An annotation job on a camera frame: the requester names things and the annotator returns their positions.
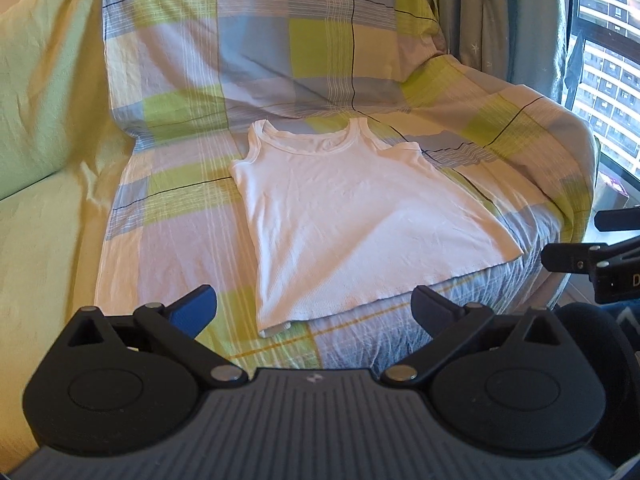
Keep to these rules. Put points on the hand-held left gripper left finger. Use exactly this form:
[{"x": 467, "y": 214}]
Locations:
[{"x": 192, "y": 310}]

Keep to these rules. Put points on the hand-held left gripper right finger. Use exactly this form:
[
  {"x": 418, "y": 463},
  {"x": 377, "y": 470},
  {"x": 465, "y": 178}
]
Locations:
[{"x": 429, "y": 312}]

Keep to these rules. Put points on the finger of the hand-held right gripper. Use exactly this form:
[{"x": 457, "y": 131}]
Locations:
[
  {"x": 565, "y": 257},
  {"x": 617, "y": 220}
]

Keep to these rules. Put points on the white tank top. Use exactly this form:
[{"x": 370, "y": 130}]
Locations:
[{"x": 350, "y": 220}]

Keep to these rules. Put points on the purple printed box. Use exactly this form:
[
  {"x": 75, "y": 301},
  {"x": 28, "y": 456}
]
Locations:
[{"x": 612, "y": 190}]

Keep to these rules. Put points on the window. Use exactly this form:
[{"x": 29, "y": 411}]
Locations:
[{"x": 610, "y": 60}]

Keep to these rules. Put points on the blue star curtain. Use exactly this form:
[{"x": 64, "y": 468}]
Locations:
[{"x": 500, "y": 20}]

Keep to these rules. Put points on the plaid bed sheet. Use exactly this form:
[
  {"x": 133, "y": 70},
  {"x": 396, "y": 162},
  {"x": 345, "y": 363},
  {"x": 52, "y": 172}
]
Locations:
[{"x": 300, "y": 60}]

